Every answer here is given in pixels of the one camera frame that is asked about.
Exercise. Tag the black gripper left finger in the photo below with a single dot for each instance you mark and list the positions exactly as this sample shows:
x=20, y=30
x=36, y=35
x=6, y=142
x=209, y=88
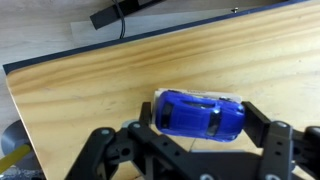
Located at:
x=146, y=114

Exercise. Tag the wooden side table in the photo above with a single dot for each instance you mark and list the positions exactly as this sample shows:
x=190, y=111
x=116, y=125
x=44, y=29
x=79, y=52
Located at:
x=271, y=58

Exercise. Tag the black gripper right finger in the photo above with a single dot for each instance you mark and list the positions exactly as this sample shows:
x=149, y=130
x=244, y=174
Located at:
x=256, y=124

